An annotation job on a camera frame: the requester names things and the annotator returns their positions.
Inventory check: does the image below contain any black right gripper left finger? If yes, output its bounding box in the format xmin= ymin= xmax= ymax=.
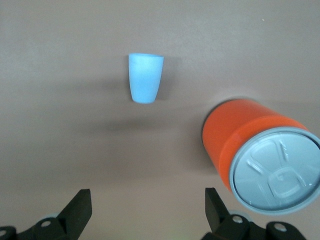
xmin=17 ymin=189 xmax=93 ymax=240

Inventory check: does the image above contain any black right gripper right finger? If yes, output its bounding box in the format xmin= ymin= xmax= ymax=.
xmin=203 ymin=187 xmax=252 ymax=240

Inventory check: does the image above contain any light blue plastic cup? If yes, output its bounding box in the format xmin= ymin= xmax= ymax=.
xmin=127 ymin=53 xmax=165 ymax=105

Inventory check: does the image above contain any orange can with grey lid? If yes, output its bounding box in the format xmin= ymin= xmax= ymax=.
xmin=201 ymin=98 xmax=320 ymax=216

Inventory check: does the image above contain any brown table mat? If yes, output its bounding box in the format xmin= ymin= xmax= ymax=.
xmin=0 ymin=0 xmax=320 ymax=240

